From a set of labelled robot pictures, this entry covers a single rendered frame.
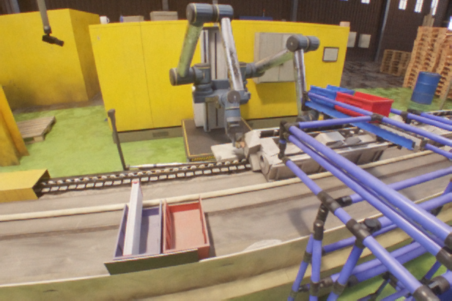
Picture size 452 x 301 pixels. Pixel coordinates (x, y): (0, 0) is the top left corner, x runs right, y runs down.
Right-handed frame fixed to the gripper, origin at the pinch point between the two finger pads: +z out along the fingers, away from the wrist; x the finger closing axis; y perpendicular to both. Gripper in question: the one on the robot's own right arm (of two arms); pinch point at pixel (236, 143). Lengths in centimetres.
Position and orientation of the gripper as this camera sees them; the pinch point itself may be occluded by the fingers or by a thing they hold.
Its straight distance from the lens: 157.0
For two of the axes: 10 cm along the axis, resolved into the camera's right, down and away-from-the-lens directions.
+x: 9.7, -1.0, 2.0
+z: 1.0, 10.0, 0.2
